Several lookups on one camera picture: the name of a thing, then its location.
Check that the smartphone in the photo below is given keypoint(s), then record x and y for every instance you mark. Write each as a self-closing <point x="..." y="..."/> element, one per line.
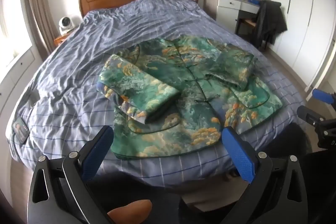
<point x="20" y="130"/>

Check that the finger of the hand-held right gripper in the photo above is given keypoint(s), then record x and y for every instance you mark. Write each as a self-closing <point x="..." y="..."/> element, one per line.
<point x="321" y="96"/>

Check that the bed with blue checked sheet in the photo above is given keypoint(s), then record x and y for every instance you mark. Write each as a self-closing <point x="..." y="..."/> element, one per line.
<point x="78" y="82"/>

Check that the green printed jacket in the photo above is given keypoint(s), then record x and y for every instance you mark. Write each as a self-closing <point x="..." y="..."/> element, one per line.
<point x="194" y="98"/>

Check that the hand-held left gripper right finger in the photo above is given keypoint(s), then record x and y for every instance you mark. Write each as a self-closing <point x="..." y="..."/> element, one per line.
<point x="239" y="155"/>

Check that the chair with black jacket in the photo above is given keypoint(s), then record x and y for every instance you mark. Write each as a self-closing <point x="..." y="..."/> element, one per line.
<point x="270" y="22"/>

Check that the person's dark pants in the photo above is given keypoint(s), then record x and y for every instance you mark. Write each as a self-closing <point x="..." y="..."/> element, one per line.
<point x="288" y="140"/>

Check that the white desk fan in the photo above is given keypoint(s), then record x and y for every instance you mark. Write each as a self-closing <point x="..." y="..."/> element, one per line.
<point x="65" y="24"/>

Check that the small grey cloth tag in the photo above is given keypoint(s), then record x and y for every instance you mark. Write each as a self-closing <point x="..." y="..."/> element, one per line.
<point x="33" y="98"/>

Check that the wooden chair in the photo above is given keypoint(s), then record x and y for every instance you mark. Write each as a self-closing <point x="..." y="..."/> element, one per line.
<point x="245" y="24"/>

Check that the white desk with drawers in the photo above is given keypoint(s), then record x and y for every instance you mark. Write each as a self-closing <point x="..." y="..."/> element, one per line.
<point x="228" y="5"/>

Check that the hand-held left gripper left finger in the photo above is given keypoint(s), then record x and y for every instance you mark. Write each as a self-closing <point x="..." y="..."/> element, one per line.
<point x="97" y="153"/>

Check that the white wardrobe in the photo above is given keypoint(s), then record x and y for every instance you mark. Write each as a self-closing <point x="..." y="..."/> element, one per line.
<point x="302" y="16"/>

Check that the beige curtain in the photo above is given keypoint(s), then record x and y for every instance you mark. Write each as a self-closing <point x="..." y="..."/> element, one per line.
<point x="39" y="3"/>

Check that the wooden nightstand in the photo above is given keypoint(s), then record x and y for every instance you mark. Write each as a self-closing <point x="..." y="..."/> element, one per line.
<point x="61" y="39"/>

